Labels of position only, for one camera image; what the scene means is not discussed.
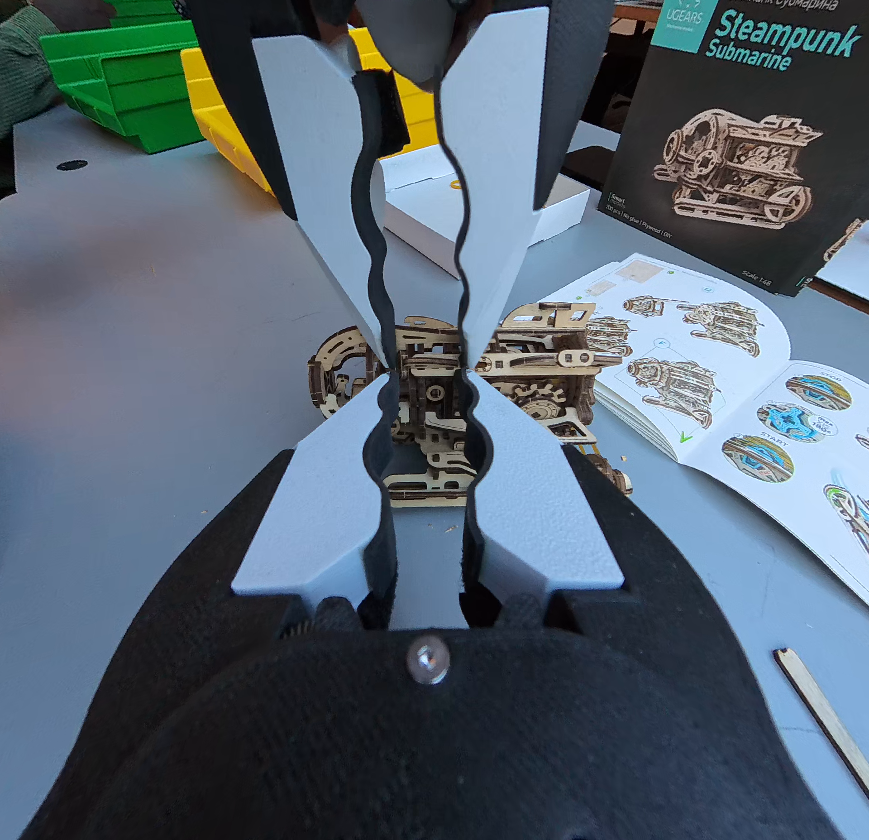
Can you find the open instruction booklet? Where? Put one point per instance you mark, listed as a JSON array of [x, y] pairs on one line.
[[713, 412]]

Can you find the yellow plastic bin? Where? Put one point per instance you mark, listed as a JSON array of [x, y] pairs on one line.
[[217, 127]]

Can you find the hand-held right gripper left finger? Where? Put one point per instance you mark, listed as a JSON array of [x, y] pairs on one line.
[[319, 514]]

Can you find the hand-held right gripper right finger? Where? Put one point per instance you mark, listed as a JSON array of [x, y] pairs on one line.
[[536, 514]]

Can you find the wooden submarine model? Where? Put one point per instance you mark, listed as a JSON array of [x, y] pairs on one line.
[[431, 405]]

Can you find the green plastic bin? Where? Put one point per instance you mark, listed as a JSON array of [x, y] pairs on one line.
[[142, 1], [122, 86]]

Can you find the white cardboard tray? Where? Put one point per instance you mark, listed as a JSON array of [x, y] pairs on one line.
[[421, 208]]

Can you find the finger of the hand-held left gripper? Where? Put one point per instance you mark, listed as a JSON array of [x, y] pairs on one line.
[[305, 140], [502, 140]]

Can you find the black model kit box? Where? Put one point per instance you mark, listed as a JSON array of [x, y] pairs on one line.
[[747, 147]]

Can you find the flat wooden stick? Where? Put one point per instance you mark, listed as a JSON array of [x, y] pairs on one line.
[[821, 718]]

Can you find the black table grommet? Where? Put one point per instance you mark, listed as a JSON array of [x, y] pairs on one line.
[[71, 165]]

